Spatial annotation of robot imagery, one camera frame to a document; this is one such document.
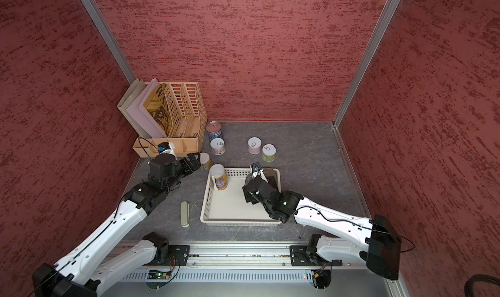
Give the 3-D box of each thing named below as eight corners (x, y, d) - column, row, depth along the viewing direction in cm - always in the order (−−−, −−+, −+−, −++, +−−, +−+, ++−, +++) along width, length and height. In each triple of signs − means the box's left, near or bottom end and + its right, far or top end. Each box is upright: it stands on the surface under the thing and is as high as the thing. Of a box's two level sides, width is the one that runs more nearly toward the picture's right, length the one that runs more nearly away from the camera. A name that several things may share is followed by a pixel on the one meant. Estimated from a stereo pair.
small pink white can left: (211, 155, 107) (209, 148, 102) (213, 144, 112) (211, 137, 107) (224, 155, 107) (223, 148, 102) (226, 144, 112) (224, 137, 107)
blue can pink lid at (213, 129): (207, 142, 110) (204, 133, 103) (210, 131, 116) (207, 121, 109) (221, 142, 110) (219, 133, 103) (223, 131, 116) (221, 121, 109)
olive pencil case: (183, 228, 83) (180, 225, 80) (183, 205, 89) (180, 201, 86) (189, 226, 83) (187, 223, 80) (189, 203, 90) (186, 200, 87)
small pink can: (247, 154, 108) (247, 147, 103) (248, 143, 113) (247, 136, 108) (261, 154, 108) (261, 147, 103) (260, 143, 113) (261, 137, 108)
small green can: (262, 161, 104) (262, 155, 99) (261, 150, 109) (262, 143, 104) (275, 161, 104) (276, 155, 100) (275, 150, 109) (275, 143, 105)
